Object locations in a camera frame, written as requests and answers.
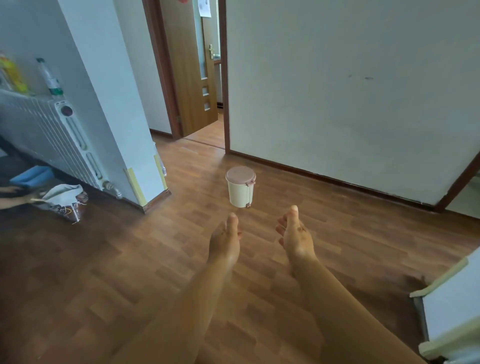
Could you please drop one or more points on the white paper notice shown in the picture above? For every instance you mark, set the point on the white paper notice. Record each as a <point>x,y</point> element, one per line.
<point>204,8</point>

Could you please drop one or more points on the person's left forearm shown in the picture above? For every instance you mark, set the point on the person's left forearm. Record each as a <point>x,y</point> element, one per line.
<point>176,322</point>

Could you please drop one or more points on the blue flat pad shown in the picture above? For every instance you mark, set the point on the blue flat pad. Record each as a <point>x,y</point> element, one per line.
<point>32,176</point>

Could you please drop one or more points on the yellow bottle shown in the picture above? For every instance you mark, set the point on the yellow bottle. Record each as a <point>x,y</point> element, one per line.
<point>13,77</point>

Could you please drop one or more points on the white floor bag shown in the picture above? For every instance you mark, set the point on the white floor bag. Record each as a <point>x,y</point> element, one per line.
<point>62,198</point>

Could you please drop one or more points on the person's right forearm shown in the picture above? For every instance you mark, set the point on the person's right forearm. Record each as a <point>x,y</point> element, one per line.
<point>345,322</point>

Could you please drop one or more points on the person's left hand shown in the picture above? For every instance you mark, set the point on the person's left hand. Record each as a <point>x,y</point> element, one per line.
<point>225,243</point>

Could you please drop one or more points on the person's right hand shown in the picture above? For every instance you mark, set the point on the person's right hand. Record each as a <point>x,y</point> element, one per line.
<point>298,240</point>

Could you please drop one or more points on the white trash can pink lid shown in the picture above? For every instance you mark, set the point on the white trash can pink lid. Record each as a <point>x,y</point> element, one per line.
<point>240,187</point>

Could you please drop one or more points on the clear plastic bag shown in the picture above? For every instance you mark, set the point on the clear plastic bag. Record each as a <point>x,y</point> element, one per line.
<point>163,167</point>

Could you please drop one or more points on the white pipe with valve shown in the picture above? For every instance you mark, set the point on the white pipe with valve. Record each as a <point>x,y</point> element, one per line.
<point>50,80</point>

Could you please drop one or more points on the light brown wooden door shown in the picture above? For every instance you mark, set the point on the light brown wooden door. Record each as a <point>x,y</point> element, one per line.
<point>187,75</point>

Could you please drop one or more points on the plain white radiator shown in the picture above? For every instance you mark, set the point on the plain white radiator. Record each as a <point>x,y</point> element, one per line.
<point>45,131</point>

